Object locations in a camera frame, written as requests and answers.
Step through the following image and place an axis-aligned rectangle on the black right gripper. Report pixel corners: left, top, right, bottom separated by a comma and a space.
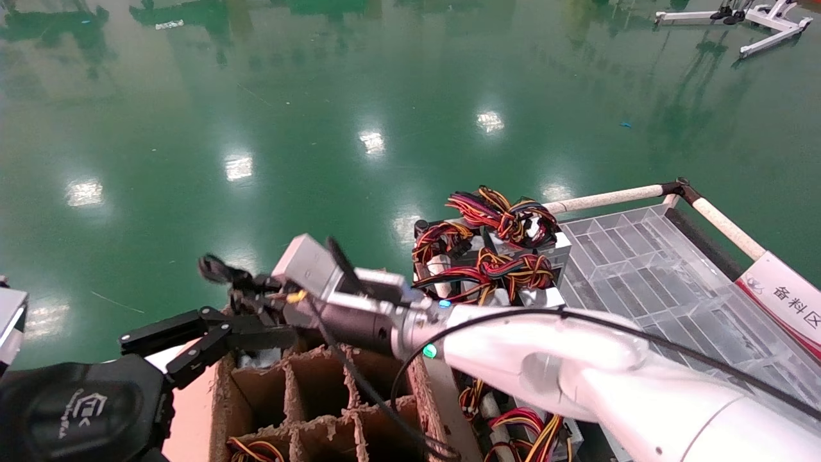
119, 253, 398, 389

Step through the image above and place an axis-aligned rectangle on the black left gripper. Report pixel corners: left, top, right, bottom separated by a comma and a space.
0, 354, 175, 462

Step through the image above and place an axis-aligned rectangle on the power supply with cable bundle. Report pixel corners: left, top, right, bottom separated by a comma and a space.
228, 436, 286, 462
471, 247, 573, 289
484, 398, 581, 462
471, 286, 514, 307
459, 379, 489, 418
412, 219, 488, 267
446, 186, 573, 257
410, 253, 491, 302

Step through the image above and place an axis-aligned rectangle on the brown cardboard divider box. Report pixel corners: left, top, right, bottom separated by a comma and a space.
208, 307, 453, 462

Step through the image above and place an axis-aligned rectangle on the silver power supply unit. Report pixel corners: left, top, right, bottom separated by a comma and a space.
518, 287, 566, 310

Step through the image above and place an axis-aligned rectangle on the clear plastic compartment tray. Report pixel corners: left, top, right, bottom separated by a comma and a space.
558, 204, 821, 424

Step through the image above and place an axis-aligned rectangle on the white metal floor stand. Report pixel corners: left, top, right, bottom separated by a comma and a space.
654, 0, 814, 60

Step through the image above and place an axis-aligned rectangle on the white red printed sign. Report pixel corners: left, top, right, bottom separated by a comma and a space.
734, 252, 821, 360

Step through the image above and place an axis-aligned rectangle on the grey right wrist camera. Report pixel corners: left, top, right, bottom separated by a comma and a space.
271, 233, 424, 307

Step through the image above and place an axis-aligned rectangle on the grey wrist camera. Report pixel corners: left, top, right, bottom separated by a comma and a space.
0, 276, 30, 376
271, 233, 424, 307

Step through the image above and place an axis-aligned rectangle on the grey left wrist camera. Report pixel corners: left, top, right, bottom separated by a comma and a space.
0, 276, 30, 376

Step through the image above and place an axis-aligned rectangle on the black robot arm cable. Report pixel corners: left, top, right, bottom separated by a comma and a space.
301, 298, 821, 462

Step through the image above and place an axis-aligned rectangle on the white tube cart frame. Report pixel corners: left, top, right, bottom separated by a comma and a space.
544, 176, 768, 283

